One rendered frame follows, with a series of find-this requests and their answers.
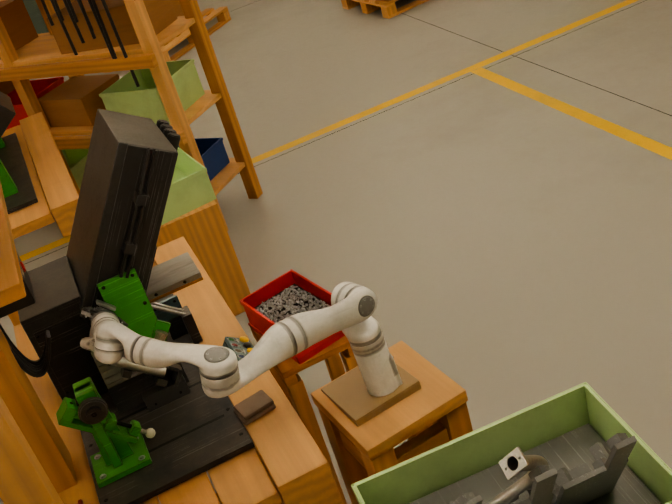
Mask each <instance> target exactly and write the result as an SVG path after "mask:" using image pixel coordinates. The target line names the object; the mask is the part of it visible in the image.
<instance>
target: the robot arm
mask: <svg viewBox="0 0 672 504"><path fill-rule="evenodd" d="M376 307H377V297H376V295H375V293H374V292H373V291H371V290H370V289H368V288H366V287H364V286H361V285H358V284H355V283H352V282H341V283H339V284H338V285H337V286H336V287H335V288H334V289H333V291H332V294H331V306H330V307H327V308H323V309H318V310H312V311H307V312H302V313H298V314H294V315H292V316H289V317H287V318H285V319H283V320H281V321H279V322H278V323H276V324H274V325H272V326H271V327H270V328H269V329H268V330H267V331H266V332H265V333H264V334H263V336H262V337H261V338H260V340H259V341H258V342H257V344H256V345H255V346H254V348H253V349H252V350H251V351H250V352H249V353H248V354H247V355H246V356H245V357H244V358H242V359H241V360H239V361H238V360H237V356H236V354H235V352H234V351H233V350H231V349H229V348H227V347H223V346H217V345H204V344H190V343H174V342H167V341H162V340H158V339H154V338H150V337H146V336H142V335H139V334H137V333H136V332H134V331H132V330H130V329H129V328H127V327H128V325H129V324H128V323H126V322H125V321H124V320H122V319H121V318H120V317H118V316H117V315H116V314H115V313H114V312H112V311H110V310H100V309H99V307H96V308H95V307H94V309H93V307H83V309H82V311H81V314H80V316H81V317H85V318H87V317H89V320H90V321H91V329H92V333H93V336H91V337H85V338H82V339H81V341H80V347H82V348H83V349H86V350H89V351H91V352H94V355H95V358H96V359H97V360H98V361H99V362H101V363H104V364H114V363H117V362H118V361H120V360H121V358H122V356H123V352H124V354H125V358H126V359H127V360H128V361H129V362H131V363H134V364H138V365H142V366H146V367H150V368H165V367H168V366H171V365H173V364H176V363H181V362H185V363H190V364H193V365H195V366H197V367H199V373H200V378H201V384H202V388H203V391H204V393H205V394H206V395H207V396H208V397H211V398H223V397H226V396H229V395H231V394H233V393H235V392H236V391H238V390H240V389H241V388H242V387H244V386H245V385H247V384H248V383H250V382H251V381H252V380H254V379H255V378H257V377H258V376H260V375H261V374H263V373H264V372H266V371H268V370H269V369H271V368H273V367H274V366H276V365H278V364H280V363H281V362H283V361H285V360H287V359H289V358H291V357H293V356H295V355H297V354H298V353H300V352H302V351H304V350H306V349H307V348H309V347H311V346H312V345H314V344H316V343H318V342H320V341H322V340H324V339H325V338H327V337H329V336H331V335H333V334H335V333H337V332H339V331H341V330H342V332H343V334H344V335H345V336H346V337H347V338H348V341H349V343H350V346H351V348H352V351H353V353H354V356H355V359H356V361H357V364H358V366H359V369H360V372H361V374H362V377H363V379H364V382H365V385H366V388H367V390H368V392H369V394H370V395H372V396H376V397H381V396H386V395H388V394H390V393H392V392H394V391H395V390H396V389H397V388H398V387H399V385H401V384H403V383H402V380H401V378H400V375H399V372H398V369H397V366H396V364H395V361H394V357H393V356H392V355H391V354H390V352H389V350H388V347H387V344H386V341H385V339H384V336H383V333H382V330H381V327H380V325H379V323H378V321H377V320H376V319H375V318H373V317H372V316H371V315H372V314H373V313H374V311H375V309H376Z"/></svg>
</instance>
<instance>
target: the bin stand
mask: <svg viewBox="0 0 672 504"><path fill-rule="evenodd" d="M250 328H251V331H252V333H253V336H254V338H255V339H256V341H257V342H258V341H259V340H260V338H261V337H262V336H261V335H259V334H258V333H257V332H255V331H254V330H253V329H252V327H250ZM339 352H340V354H341V357H342V360H343V363H344V366H345V369H344V366H343V363H342V360H341V357H340V354H339ZM323 360H325V363H326V366H327V369H328V372H329V375H330V378H331V381H333V380H335V379H336V378H338V377H340V376H341V375H343V374H345V373H347V372H348V371H350V370H352V369H353V368H355V367H357V366H358V364H357V361H356V359H355V356H354V353H353V351H352V348H351V346H350V343H349V341H348V338H347V337H346V336H343V337H342V338H340V339H339V340H337V341H336V342H334V343H333V344H331V345H330V346H328V347H327V348H325V349H323V350H322V351H320V352H319V353H317V354H316V355H314V356H313V357H311V358H310V359H308V360H307V361H305V362H304V363H302V364H298V363H297V362H296V361H294V360H293V359H292V358H289V359H287V360H285V361H283V362H281V363H280V364H278V365H276V366H274V367H273V368H271V369H269V370H270V372H271V374H272V375H273V377H274V378H275V380H276V381H277V383H278V384H279V386H280V388H281V389H282V391H283V392H284V394H285V395H286V397H287V399H288V400H289V402H290V403H291V405H292V406H293V408H294V409H295V411H296V413H297V414H298V416H299V417H300V419H301V420H302V422H303V423H304V425H305V427H306V428H307V430H308V431H309V433H310V434H311V436H312V437H313V439H314V441H315V442H316V444H317V445H318V447H319V448H320V450H321V451H322V453H323V455H324V456H325V458H326V459H327V461H328V463H329V465H330V468H331V471H332V474H333V476H334V479H335V482H336V485H337V487H338V490H339V493H340V496H341V498H342V503H341V504H347V502H346V499H345V497H344V494H343V491H342V488H341V486H340V483H339V480H338V477H337V474H336V472H335V469H334V466H333V463H332V460H331V458H330V455H329V452H328V449H327V447H326V444H325V441H324V438H323V435H322V433H321V430H320V427H319V424H318V422H317V419H316V416H315V413H314V410H313V408H312V405H311V402H310V399H309V397H308V394H307V391H306V388H305V385H304V383H303V380H302V379H301V377H300V376H299V374H298V372H300V371H302V370H304V369H306V368H308V367H310V366H312V365H314V364H317V363H319V362H321V361H323ZM345 370H346V372H345Z"/></svg>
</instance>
